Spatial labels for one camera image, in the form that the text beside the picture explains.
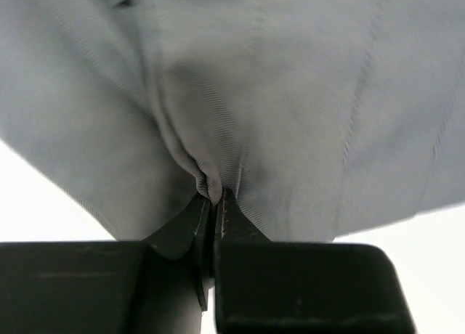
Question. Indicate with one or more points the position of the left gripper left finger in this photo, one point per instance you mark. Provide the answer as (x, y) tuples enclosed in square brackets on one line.
[(157, 285)]

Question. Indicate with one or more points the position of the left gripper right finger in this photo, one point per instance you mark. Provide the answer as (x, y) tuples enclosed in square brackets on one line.
[(263, 286)]

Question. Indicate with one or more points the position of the grey pleated skirt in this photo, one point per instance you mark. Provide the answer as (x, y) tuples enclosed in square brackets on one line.
[(324, 117)]

